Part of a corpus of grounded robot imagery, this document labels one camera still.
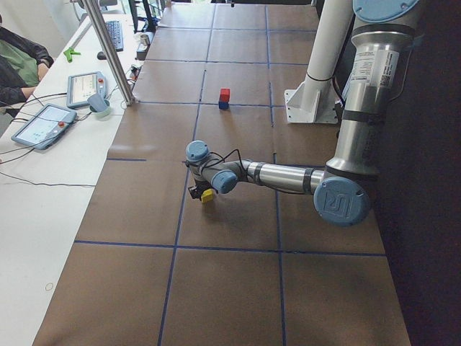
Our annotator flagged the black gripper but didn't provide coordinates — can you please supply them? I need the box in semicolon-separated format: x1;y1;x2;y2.
195;181;211;193

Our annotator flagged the yellow wooden block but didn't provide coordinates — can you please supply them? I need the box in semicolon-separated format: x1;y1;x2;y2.
200;189;214;203

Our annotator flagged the blue wooden block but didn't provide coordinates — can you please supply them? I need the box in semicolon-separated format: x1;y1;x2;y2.
218;101;229;110

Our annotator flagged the red wooden block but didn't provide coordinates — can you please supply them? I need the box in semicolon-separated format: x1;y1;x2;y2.
219;88;231;103

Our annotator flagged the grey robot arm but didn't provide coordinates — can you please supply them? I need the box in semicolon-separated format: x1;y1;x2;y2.
185;1;426;226

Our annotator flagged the light blue plastic cup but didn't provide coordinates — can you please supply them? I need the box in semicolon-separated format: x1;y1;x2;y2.
87;94;111;119

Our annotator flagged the far teach pendant tablet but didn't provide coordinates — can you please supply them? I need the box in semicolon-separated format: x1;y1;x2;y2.
66;71;107;109

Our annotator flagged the teach pendant tablet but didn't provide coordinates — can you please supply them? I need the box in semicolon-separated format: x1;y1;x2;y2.
66;71;107;109
11;104;77;150

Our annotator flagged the near teach pendant tablet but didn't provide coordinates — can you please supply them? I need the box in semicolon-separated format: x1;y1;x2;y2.
11;104;77;150

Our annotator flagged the black computer keyboard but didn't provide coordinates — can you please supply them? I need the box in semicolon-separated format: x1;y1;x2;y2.
105;20;124;52

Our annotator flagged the green plastic clamp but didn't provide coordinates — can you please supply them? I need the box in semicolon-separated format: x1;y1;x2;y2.
63;47;81;63

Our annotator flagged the seated person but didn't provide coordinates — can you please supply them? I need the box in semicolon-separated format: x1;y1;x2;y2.
1;19;54;108

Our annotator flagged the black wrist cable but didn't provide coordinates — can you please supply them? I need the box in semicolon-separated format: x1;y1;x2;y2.
201;148;253;181

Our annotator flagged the white camera post base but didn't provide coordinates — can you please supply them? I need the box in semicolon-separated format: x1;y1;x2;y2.
285;0;354;124

